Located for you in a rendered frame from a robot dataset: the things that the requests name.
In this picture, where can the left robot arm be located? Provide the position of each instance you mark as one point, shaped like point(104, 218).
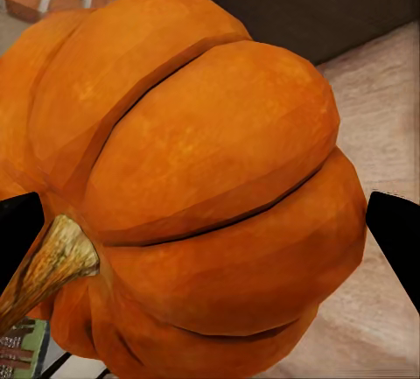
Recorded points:
point(70, 366)

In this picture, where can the door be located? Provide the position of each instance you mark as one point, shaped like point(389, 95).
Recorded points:
point(27, 350)

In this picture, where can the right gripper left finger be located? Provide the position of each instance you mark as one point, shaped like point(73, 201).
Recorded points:
point(21, 219)

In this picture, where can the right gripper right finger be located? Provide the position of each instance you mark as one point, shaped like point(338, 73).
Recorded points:
point(395, 225)

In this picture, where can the pumpkin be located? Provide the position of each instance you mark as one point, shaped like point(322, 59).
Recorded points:
point(197, 210)

